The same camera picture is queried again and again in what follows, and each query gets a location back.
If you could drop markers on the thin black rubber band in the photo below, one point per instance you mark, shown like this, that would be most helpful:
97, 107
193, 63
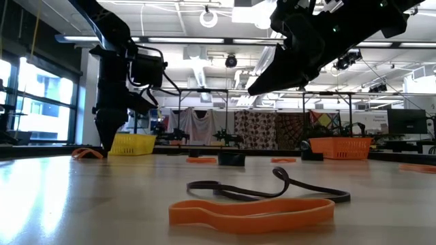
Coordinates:
204, 183

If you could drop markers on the black metal station frame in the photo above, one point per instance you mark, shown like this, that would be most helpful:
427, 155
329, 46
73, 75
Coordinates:
179, 112
350, 112

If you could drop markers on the black ceiling camera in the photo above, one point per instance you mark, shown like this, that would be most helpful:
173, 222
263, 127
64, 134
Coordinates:
231, 61

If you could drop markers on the brown patterned hanging cloth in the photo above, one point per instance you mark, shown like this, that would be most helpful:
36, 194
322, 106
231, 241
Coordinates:
255, 129

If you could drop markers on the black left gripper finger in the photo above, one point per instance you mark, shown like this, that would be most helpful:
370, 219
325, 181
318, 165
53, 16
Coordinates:
110, 129

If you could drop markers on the dark background desk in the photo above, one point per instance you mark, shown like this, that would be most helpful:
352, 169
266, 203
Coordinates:
402, 144

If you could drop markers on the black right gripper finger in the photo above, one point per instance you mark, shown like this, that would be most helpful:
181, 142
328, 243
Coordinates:
282, 71

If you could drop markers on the orange mandala hanging cloth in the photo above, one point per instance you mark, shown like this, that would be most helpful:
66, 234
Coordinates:
289, 129

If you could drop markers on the black ceiling camera rig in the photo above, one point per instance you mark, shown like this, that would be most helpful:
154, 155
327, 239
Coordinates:
378, 88
347, 60

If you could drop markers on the black background monitor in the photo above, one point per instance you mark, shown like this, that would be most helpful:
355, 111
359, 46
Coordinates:
407, 121

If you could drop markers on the yellow plastic basket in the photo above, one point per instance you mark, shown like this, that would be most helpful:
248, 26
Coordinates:
139, 144

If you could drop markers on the white ceiling duct bundle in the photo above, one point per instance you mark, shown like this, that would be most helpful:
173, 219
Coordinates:
260, 56

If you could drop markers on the large framed window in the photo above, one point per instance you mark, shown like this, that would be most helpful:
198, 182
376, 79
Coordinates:
44, 102

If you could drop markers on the orange rubber band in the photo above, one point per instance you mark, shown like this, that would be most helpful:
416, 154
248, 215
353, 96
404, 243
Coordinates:
283, 160
252, 221
201, 160
80, 154
419, 168

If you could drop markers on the dark window-side equipment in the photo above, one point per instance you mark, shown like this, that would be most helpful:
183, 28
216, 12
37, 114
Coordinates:
13, 132

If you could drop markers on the orange plastic basket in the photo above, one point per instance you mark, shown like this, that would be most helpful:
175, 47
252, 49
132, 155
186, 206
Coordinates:
340, 148

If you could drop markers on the multicolour hanging cloth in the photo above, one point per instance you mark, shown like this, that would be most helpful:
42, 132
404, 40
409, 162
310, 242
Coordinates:
325, 119

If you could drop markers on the black metal table frame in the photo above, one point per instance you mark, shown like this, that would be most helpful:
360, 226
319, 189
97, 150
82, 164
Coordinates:
51, 151

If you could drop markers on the white hanging cloth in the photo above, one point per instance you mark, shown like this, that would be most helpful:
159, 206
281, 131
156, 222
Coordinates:
197, 122

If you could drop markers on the small black block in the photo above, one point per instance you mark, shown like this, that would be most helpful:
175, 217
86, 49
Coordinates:
231, 160

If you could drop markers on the black background robot arm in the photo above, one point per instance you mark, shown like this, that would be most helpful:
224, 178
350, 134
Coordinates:
361, 128
175, 134
318, 131
226, 136

